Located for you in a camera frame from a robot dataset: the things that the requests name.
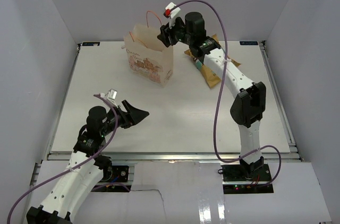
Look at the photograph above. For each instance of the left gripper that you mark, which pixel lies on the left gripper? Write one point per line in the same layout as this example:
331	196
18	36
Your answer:
135	115

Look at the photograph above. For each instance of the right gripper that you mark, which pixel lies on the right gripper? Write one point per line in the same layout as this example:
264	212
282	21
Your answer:
171	32

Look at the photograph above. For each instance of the large chips bag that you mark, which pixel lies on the large chips bag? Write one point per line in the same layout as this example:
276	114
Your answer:
209	76

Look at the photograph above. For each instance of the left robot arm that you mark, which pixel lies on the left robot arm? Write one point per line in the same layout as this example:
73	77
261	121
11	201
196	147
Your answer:
86	166

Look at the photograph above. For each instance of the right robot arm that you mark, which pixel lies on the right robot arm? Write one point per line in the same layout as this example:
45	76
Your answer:
249	97

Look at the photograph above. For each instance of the white paper bag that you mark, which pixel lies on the white paper bag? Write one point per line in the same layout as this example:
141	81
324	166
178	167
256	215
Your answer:
147	55

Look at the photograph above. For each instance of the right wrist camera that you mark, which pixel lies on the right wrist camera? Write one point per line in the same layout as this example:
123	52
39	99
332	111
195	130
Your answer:
171	12

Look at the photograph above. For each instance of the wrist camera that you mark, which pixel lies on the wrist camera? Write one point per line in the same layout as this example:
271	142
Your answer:
111	96
171	12

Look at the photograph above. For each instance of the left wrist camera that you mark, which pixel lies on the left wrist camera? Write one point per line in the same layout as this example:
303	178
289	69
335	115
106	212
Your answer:
111	96

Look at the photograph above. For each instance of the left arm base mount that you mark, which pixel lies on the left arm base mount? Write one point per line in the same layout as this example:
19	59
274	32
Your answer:
115	174

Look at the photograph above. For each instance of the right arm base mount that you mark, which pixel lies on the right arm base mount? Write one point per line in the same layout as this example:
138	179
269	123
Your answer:
236	173

